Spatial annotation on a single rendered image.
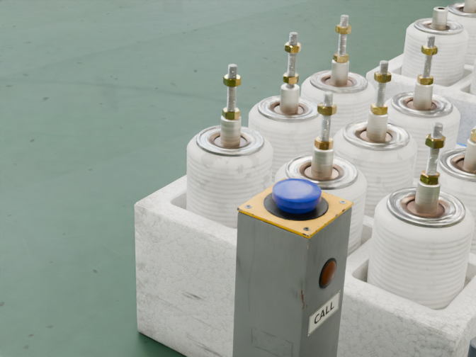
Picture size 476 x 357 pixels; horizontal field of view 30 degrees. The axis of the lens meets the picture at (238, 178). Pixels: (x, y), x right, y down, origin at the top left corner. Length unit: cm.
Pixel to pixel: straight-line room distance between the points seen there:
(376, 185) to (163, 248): 25
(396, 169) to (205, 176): 21
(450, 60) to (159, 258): 60
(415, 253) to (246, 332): 18
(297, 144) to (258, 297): 33
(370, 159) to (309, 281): 29
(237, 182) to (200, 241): 8
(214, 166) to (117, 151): 61
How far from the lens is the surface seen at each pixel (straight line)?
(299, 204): 71
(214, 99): 175
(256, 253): 73
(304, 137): 104
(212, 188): 96
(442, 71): 141
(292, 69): 105
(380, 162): 98
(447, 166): 97
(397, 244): 85
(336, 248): 74
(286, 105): 106
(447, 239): 85
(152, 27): 218
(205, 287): 98
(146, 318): 108
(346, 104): 113
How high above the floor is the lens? 67
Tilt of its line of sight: 27 degrees down
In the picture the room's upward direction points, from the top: 2 degrees clockwise
